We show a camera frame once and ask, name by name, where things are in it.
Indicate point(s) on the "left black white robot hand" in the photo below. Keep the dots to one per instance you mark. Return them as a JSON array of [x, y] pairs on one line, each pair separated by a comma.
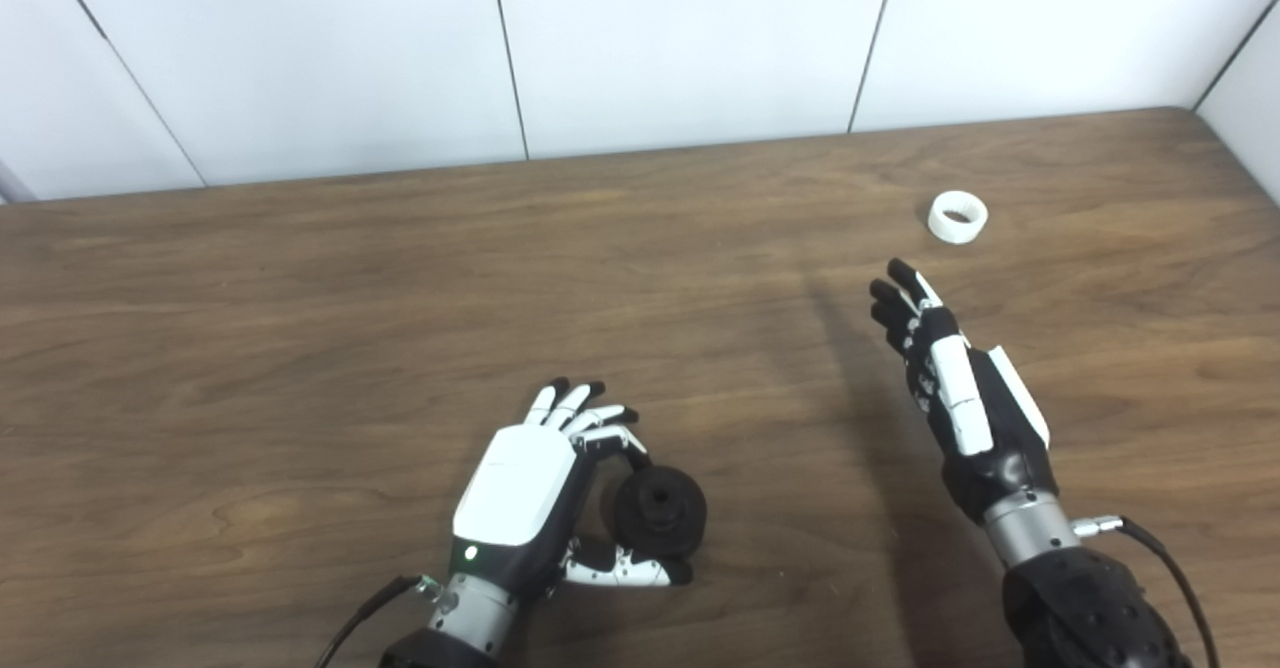
[[515, 488]]

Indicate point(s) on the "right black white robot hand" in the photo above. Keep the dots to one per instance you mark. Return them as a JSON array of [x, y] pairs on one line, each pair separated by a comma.
[[985, 428]]

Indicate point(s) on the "round black plastic part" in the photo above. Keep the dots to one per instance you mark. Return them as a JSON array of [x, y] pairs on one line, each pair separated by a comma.
[[660, 513]]

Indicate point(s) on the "grey wall corner post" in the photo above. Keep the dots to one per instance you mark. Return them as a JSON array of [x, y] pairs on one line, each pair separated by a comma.
[[12, 186]]

